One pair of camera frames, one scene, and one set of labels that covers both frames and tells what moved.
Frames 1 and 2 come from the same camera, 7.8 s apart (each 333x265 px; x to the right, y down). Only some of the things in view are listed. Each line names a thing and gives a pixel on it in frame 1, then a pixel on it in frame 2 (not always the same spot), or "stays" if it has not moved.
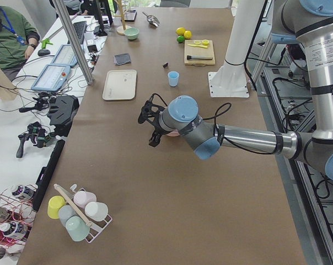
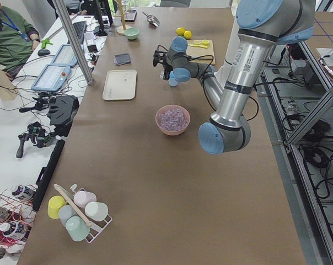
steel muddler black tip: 199,57 stays
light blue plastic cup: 173,77 stays
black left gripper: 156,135 → 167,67
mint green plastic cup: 76,228 stays
